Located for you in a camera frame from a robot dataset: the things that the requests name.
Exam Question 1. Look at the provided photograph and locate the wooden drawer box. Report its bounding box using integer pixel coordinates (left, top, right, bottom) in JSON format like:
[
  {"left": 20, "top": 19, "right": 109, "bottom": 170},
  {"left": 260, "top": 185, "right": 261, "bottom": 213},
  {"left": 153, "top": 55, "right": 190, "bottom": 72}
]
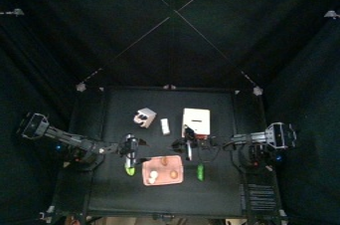
[{"left": 180, "top": 108, "right": 212, "bottom": 139}]

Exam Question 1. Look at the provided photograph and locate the small white block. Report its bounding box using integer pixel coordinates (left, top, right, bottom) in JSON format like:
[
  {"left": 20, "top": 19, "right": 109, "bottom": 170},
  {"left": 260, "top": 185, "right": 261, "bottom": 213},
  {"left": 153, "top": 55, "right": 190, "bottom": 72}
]
[{"left": 160, "top": 117, "right": 170, "bottom": 136}]

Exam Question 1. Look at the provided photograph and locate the pink rectangular tray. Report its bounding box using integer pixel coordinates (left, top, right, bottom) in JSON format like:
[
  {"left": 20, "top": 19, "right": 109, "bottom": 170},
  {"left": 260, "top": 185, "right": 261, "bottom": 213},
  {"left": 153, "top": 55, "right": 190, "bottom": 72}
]
[{"left": 141, "top": 154, "right": 185, "bottom": 187}]

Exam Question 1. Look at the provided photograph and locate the white toy knife block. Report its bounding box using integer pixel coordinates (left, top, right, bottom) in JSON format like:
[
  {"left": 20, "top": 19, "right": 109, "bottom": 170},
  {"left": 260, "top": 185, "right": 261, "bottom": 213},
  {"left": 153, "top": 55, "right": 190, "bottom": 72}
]
[{"left": 133, "top": 107, "right": 158, "bottom": 129}]

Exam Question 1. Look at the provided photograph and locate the printed label sticker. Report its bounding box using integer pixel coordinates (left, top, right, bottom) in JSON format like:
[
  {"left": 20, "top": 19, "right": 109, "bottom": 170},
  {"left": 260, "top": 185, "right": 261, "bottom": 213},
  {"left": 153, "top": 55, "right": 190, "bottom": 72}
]
[{"left": 244, "top": 183, "right": 277, "bottom": 217}]

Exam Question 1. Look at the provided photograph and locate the grey table clamp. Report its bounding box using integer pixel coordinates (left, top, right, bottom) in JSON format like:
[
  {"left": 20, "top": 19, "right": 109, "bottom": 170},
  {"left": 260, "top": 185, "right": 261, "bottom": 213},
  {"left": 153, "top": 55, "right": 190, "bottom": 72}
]
[{"left": 38, "top": 205, "right": 57, "bottom": 224}]

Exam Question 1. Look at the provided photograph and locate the thin diagonal frame cord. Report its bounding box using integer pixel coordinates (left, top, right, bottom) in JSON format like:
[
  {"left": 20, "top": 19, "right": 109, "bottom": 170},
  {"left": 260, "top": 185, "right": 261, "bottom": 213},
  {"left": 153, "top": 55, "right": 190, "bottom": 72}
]
[
  {"left": 124, "top": 0, "right": 260, "bottom": 89},
  {"left": 80, "top": 0, "right": 234, "bottom": 86}
]

